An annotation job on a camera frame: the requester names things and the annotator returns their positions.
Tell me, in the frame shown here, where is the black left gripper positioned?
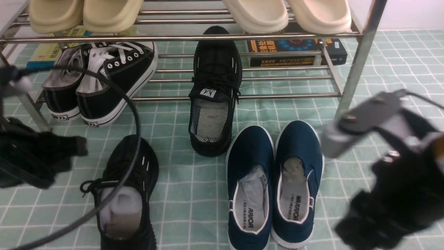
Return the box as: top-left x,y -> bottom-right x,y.
0,117 -> 88,190

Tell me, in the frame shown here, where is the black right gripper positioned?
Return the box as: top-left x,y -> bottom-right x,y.
334,109 -> 444,250

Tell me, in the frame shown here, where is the navy slip-on shoe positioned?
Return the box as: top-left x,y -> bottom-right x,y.
271,120 -> 324,249
226,125 -> 274,250

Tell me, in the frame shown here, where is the black knit sneaker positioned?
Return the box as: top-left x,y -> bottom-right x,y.
188,40 -> 242,158
80,135 -> 160,250

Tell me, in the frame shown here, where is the silver metal shoe rack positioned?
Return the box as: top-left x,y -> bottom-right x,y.
1,0 -> 387,120

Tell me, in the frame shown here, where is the black canvas sneaker left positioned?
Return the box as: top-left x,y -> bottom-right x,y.
42,44 -> 92,121

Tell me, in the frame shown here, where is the black canvas sneaker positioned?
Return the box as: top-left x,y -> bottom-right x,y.
42,44 -> 92,121
76,41 -> 159,127

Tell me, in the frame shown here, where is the yellow and blue book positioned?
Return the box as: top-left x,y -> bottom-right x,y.
26,27 -> 92,68

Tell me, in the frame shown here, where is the black canvas sneaker right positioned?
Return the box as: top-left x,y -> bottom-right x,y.
76,41 -> 159,127

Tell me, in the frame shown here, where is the yellow foam slipper far left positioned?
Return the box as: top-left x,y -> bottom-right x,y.
27,0 -> 84,34

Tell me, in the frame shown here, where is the yellow foam slipper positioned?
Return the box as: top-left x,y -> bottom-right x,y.
27,0 -> 84,34
83,0 -> 144,33

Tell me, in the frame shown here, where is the black book with orange text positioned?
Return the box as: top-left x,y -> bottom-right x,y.
245,39 -> 348,67

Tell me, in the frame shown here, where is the green checkered floor cloth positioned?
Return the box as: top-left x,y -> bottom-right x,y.
0,30 -> 443,250

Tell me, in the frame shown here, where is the cream foam slipper far right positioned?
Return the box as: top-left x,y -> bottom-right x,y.
287,0 -> 352,34

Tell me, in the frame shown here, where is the cream foam slipper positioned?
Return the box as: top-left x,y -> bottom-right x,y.
287,0 -> 352,34
222,0 -> 289,34

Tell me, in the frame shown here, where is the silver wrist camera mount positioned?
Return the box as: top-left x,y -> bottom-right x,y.
320,90 -> 413,158

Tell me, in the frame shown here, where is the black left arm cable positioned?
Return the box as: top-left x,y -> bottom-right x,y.
7,65 -> 142,250

